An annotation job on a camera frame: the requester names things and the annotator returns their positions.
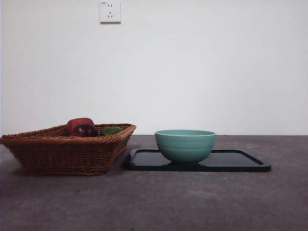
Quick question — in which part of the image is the teal ribbed bowl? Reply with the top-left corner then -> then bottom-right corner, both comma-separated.
154,129 -> 217,166

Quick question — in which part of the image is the dark rectangular tray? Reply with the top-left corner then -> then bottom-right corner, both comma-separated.
123,148 -> 272,173

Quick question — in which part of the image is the green avocado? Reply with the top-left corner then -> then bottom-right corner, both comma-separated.
100,126 -> 123,137

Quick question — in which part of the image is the brown wicker basket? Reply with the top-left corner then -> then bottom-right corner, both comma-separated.
0,123 -> 137,176

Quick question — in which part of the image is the red apple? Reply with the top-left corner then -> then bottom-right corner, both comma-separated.
66,117 -> 95,136

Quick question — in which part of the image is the dark purple plum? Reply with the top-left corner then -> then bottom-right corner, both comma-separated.
71,123 -> 99,137

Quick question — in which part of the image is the white wall socket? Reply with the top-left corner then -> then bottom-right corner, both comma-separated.
100,1 -> 122,24

